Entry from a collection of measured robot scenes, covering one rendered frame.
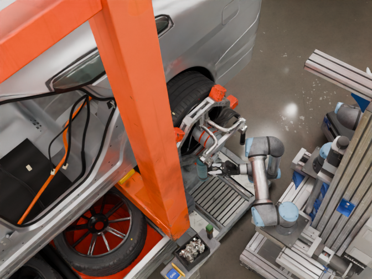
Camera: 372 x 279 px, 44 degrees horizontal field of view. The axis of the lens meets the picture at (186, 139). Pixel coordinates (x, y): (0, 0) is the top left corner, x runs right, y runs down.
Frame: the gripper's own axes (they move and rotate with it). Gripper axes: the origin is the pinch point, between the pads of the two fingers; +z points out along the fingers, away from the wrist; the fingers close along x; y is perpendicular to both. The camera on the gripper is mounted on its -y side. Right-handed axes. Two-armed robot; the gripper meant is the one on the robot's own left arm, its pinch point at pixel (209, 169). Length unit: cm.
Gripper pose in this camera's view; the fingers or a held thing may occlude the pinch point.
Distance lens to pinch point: 307.0
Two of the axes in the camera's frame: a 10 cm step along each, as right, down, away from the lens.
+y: 0.7, 5.2, 8.5
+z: -10.0, 0.5, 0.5
